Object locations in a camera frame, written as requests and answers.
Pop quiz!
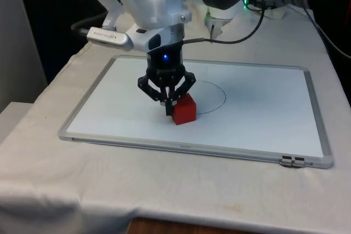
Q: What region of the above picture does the whiteboard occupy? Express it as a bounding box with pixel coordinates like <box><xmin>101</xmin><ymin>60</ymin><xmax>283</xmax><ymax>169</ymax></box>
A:
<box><xmin>58</xmin><ymin>54</ymin><xmax>335</xmax><ymax>170</ymax></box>

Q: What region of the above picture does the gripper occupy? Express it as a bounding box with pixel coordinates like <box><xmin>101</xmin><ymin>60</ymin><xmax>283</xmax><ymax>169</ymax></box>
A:
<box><xmin>137</xmin><ymin>42</ymin><xmax>196</xmax><ymax>116</ymax></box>

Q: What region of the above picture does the black cable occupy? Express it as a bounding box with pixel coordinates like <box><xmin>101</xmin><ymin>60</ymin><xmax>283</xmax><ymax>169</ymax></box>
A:
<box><xmin>182</xmin><ymin>0</ymin><xmax>266</xmax><ymax>45</ymax></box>
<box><xmin>297</xmin><ymin>0</ymin><xmax>351</xmax><ymax>58</ymax></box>
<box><xmin>70</xmin><ymin>10</ymin><xmax>109</xmax><ymax>37</ymax></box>

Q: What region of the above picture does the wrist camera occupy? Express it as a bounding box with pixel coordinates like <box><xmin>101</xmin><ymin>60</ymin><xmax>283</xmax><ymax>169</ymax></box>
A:
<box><xmin>86</xmin><ymin>26</ymin><xmax>134</xmax><ymax>52</ymax></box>

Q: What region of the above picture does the red cube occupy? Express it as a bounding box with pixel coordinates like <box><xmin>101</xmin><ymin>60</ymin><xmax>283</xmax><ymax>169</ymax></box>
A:
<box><xmin>171</xmin><ymin>93</ymin><xmax>198</xmax><ymax>126</ymax></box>

